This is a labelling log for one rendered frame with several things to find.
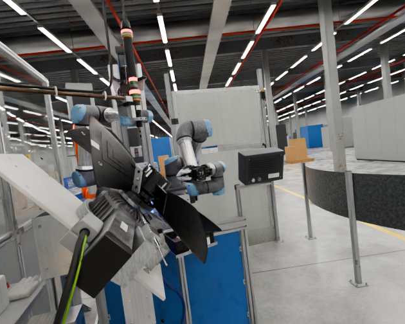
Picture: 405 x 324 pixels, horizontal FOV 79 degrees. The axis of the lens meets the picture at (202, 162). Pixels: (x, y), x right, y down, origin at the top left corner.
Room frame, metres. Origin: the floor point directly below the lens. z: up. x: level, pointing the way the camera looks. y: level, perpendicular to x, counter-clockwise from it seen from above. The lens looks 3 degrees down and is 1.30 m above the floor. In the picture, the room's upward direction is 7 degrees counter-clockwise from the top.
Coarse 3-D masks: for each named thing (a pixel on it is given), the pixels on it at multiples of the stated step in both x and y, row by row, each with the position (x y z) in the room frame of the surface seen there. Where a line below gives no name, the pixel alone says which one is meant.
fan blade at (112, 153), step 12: (96, 120) 0.72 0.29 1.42; (96, 132) 0.68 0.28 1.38; (108, 132) 0.75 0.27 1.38; (108, 144) 0.71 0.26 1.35; (120, 144) 0.79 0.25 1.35; (96, 156) 0.63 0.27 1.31; (108, 156) 0.69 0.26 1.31; (120, 156) 0.76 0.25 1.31; (96, 168) 0.62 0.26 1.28; (108, 168) 0.68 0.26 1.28; (120, 168) 0.74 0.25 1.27; (132, 168) 0.82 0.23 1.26; (96, 180) 0.60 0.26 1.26; (108, 180) 0.66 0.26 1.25; (120, 180) 0.74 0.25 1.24; (132, 180) 0.82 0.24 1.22
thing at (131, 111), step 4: (124, 96) 0.99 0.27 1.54; (128, 96) 0.99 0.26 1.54; (124, 100) 0.99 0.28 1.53; (128, 100) 0.99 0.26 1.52; (132, 100) 1.00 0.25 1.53; (124, 104) 1.00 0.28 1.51; (128, 104) 0.98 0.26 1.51; (132, 104) 0.99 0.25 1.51; (128, 108) 1.01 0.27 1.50; (132, 108) 1.00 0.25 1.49; (128, 112) 1.01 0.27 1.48; (132, 112) 1.00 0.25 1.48; (128, 116) 1.01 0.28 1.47; (132, 116) 0.99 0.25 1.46; (132, 120) 1.00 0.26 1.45; (136, 120) 1.00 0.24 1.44; (140, 120) 1.01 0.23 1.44; (144, 120) 1.03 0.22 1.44
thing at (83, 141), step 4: (76, 128) 0.95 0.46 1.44; (80, 128) 0.97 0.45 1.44; (84, 128) 0.98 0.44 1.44; (68, 132) 0.91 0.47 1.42; (72, 132) 0.92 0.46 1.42; (76, 132) 0.93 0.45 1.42; (88, 132) 0.97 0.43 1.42; (112, 132) 1.08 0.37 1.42; (68, 136) 0.90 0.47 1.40; (72, 136) 0.91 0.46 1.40; (76, 136) 0.92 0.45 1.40; (80, 136) 0.93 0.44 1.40; (84, 136) 0.94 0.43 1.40; (88, 136) 0.96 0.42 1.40; (116, 136) 1.07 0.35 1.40; (76, 140) 0.91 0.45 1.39; (80, 140) 0.92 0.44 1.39; (84, 140) 0.93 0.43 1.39; (88, 140) 0.94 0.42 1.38; (120, 140) 1.06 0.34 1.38; (80, 144) 0.91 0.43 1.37; (84, 144) 0.92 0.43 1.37; (88, 144) 0.93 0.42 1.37; (84, 148) 0.91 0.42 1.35; (88, 148) 0.92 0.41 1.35; (128, 152) 1.01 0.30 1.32
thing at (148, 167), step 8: (144, 168) 0.92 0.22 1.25; (152, 168) 0.90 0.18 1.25; (144, 176) 0.89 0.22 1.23; (152, 176) 0.89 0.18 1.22; (160, 176) 0.89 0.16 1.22; (144, 184) 0.88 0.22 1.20; (152, 184) 0.88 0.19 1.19; (160, 184) 0.89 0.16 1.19; (168, 184) 0.92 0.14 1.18; (128, 192) 0.87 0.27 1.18; (144, 192) 0.89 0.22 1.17; (152, 192) 0.89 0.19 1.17; (136, 200) 0.86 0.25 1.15; (144, 200) 0.88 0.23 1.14; (144, 208) 0.87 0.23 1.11; (152, 208) 0.91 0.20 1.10
